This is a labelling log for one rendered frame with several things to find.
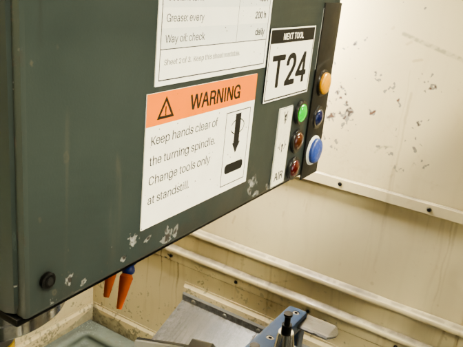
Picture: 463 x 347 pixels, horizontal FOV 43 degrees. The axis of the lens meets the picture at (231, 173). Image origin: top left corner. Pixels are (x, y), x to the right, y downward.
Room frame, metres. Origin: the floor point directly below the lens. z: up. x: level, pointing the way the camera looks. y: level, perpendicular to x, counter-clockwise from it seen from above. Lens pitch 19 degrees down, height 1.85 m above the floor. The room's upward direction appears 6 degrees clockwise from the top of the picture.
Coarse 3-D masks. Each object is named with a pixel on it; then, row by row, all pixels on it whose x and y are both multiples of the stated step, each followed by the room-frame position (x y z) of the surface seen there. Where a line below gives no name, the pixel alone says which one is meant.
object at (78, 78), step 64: (0, 0) 0.31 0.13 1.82; (64, 0) 0.34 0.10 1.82; (128, 0) 0.39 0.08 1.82; (320, 0) 0.64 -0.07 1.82; (0, 64) 0.32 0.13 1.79; (64, 64) 0.34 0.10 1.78; (128, 64) 0.39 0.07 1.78; (0, 128) 0.32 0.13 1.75; (64, 128) 0.34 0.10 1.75; (128, 128) 0.39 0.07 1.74; (256, 128) 0.55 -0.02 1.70; (0, 192) 0.32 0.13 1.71; (64, 192) 0.34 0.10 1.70; (128, 192) 0.39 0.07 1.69; (256, 192) 0.56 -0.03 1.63; (0, 256) 0.32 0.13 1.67; (64, 256) 0.34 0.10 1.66; (128, 256) 0.40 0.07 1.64
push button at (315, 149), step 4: (316, 140) 0.66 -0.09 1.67; (320, 140) 0.67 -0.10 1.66; (312, 144) 0.66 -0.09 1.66; (316, 144) 0.66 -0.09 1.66; (320, 144) 0.67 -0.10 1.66; (312, 148) 0.66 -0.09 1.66; (316, 148) 0.66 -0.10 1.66; (320, 148) 0.67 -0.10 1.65; (312, 152) 0.65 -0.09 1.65; (316, 152) 0.66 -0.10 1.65; (320, 152) 0.67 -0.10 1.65; (312, 156) 0.65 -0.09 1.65; (316, 156) 0.66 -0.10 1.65; (312, 160) 0.66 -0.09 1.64; (316, 160) 0.67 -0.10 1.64
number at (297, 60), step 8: (288, 48) 0.59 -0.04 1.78; (296, 48) 0.60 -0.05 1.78; (304, 48) 0.62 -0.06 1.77; (288, 56) 0.59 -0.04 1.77; (296, 56) 0.60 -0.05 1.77; (304, 56) 0.62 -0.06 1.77; (288, 64) 0.59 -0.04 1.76; (296, 64) 0.61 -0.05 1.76; (304, 64) 0.62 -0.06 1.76; (288, 72) 0.59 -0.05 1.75; (296, 72) 0.61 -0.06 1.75; (304, 72) 0.62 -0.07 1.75; (288, 80) 0.59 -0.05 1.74; (296, 80) 0.61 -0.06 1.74; (304, 80) 0.63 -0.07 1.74; (288, 88) 0.60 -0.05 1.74
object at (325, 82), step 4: (324, 76) 0.66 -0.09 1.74; (328, 76) 0.66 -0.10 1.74; (324, 80) 0.66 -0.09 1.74; (328, 80) 0.67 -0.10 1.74; (320, 84) 0.66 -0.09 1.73; (324, 84) 0.66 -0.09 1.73; (328, 84) 0.67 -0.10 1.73; (320, 88) 0.66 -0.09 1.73; (324, 88) 0.66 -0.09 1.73; (328, 88) 0.67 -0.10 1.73; (320, 92) 0.66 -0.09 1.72; (324, 92) 0.66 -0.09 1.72
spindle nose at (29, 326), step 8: (48, 312) 0.49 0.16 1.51; (56, 312) 0.50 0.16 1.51; (0, 320) 0.45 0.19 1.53; (32, 320) 0.47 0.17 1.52; (40, 320) 0.48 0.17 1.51; (48, 320) 0.49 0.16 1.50; (0, 328) 0.45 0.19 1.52; (8, 328) 0.46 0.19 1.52; (16, 328) 0.46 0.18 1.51; (24, 328) 0.47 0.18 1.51; (32, 328) 0.47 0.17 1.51; (0, 336) 0.45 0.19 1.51; (8, 336) 0.46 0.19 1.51; (16, 336) 0.46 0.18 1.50
